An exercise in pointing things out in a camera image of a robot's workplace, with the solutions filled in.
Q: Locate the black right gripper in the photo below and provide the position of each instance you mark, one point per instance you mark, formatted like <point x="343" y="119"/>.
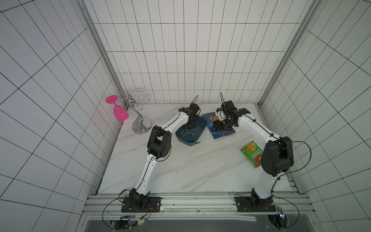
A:
<point x="221" y="124"/>

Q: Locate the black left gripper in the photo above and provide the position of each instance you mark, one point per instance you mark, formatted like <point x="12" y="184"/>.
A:
<point x="193" y="125"/>

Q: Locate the teal plastic storage box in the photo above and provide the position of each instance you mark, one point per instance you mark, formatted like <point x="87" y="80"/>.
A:
<point x="195" y="133"/>

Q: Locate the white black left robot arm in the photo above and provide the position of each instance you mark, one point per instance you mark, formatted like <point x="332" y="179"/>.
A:
<point x="158" y="148"/>

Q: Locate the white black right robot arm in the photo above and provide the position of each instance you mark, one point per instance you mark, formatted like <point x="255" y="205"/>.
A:
<point x="277" y="157"/>

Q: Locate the blue Doritos chip bag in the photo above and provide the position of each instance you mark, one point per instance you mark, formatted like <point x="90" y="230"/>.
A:
<point x="217" y="126"/>

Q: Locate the green orange snack bag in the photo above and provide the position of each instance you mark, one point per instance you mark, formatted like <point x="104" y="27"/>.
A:
<point x="253" y="152"/>

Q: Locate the chrome lamp with pink shades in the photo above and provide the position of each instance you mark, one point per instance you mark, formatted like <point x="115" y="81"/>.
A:
<point x="126" y="105"/>

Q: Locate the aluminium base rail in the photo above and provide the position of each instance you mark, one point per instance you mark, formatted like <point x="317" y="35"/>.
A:
<point x="195" y="206"/>

